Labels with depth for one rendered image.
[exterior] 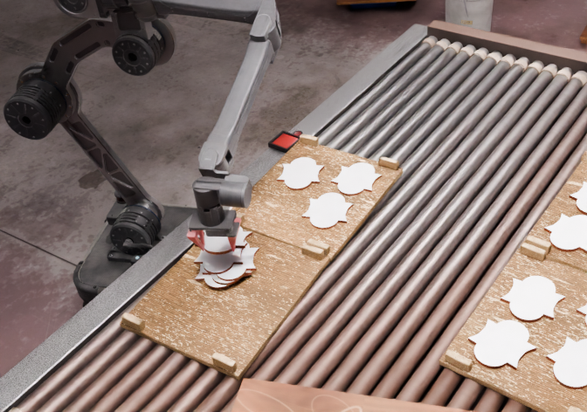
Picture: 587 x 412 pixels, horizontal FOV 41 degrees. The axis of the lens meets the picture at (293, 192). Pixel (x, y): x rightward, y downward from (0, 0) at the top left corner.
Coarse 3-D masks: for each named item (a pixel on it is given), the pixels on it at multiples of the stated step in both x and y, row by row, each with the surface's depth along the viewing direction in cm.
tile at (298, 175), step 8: (296, 160) 228; (304, 160) 228; (312, 160) 228; (288, 168) 225; (296, 168) 225; (304, 168) 225; (312, 168) 224; (320, 168) 224; (280, 176) 223; (288, 176) 222; (296, 176) 222; (304, 176) 222; (312, 176) 221; (288, 184) 220; (296, 184) 219; (304, 184) 219
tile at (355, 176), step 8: (344, 168) 223; (352, 168) 222; (360, 168) 222; (368, 168) 222; (344, 176) 220; (352, 176) 220; (360, 176) 219; (368, 176) 219; (376, 176) 218; (344, 184) 217; (352, 184) 217; (360, 184) 216; (368, 184) 216; (344, 192) 214; (352, 192) 214; (360, 192) 214
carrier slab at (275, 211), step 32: (288, 160) 230; (320, 160) 229; (352, 160) 227; (256, 192) 220; (288, 192) 218; (320, 192) 217; (384, 192) 215; (256, 224) 209; (288, 224) 208; (352, 224) 205
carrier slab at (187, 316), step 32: (192, 256) 202; (256, 256) 199; (288, 256) 198; (160, 288) 194; (192, 288) 193; (224, 288) 192; (256, 288) 191; (288, 288) 189; (160, 320) 185; (192, 320) 184; (224, 320) 183; (256, 320) 182; (192, 352) 177; (224, 352) 176; (256, 352) 175
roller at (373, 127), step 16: (448, 48) 275; (432, 64) 268; (416, 80) 260; (400, 96) 254; (384, 112) 248; (368, 128) 241; (352, 144) 236; (128, 352) 181; (144, 352) 182; (112, 368) 178; (128, 368) 179; (96, 384) 175; (112, 384) 176; (80, 400) 172; (96, 400) 173
